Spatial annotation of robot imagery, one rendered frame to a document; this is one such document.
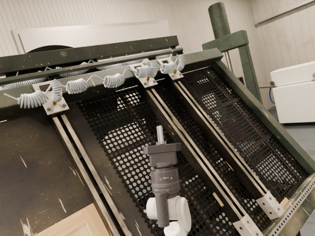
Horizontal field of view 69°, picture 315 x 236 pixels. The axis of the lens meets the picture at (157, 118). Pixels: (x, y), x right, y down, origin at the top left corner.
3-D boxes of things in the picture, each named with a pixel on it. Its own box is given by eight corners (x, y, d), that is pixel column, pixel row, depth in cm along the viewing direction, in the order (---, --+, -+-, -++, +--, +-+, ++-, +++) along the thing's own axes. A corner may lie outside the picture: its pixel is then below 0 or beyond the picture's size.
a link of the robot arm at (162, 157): (183, 143, 70) (187, 182, 68) (178, 142, 79) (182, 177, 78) (141, 147, 69) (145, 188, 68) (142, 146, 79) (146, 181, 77)
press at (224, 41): (237, 132, 619) (208, 14, 577) (275, 131, 538) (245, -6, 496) (219, 143, 570) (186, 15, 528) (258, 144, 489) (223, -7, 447)
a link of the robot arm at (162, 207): (183, 178, 75) (186, 214, 74) (152, 180, 79) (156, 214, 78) (172, 186, 65) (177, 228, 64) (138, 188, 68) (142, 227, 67)
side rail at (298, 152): (303, 177, 167) (316, 171, 158) (208, 70, 202) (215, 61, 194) (306, 173, 171) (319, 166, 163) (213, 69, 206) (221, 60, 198)
